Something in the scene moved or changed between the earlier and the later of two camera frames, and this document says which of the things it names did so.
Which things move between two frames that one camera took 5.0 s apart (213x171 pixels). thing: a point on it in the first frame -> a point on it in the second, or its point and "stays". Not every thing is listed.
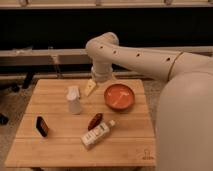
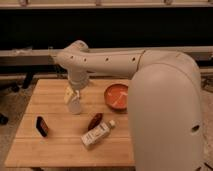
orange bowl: (119, 96) stays
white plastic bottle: (97, 134) stays
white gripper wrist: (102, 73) -> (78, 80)
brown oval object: (95, 121) stays
